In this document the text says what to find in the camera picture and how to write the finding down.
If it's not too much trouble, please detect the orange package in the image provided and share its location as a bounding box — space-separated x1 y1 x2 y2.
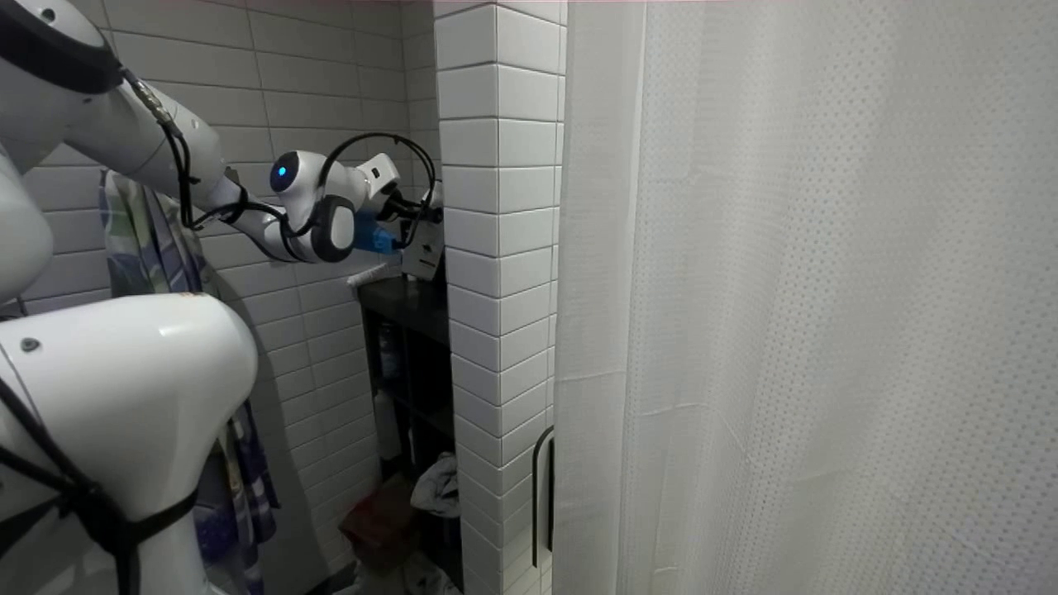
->
341 475 419 556

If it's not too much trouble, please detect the pale plastic bottle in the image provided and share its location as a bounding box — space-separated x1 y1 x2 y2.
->
369 391 407 466

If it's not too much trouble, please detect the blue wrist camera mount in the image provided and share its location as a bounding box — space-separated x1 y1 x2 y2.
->
352 211 404 256

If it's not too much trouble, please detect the dark blue bottle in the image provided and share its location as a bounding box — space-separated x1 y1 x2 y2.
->
376 326 404 382

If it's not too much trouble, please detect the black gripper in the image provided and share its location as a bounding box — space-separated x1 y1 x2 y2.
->
385 189 446 240

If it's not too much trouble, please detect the white crumpled bag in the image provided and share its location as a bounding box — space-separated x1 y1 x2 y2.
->
407 450 463 523
392 547 450 595

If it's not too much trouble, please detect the black shelf unit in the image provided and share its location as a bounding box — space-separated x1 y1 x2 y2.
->
352 275 466 589

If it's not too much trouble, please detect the blue green white towel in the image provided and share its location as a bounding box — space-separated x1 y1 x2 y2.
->
96 169 285 575

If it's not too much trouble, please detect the white board with black rim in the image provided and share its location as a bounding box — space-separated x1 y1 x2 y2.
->
526 423 556 573

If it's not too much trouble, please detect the white shower curtain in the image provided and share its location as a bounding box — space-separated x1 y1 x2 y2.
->
548 0 1058 595

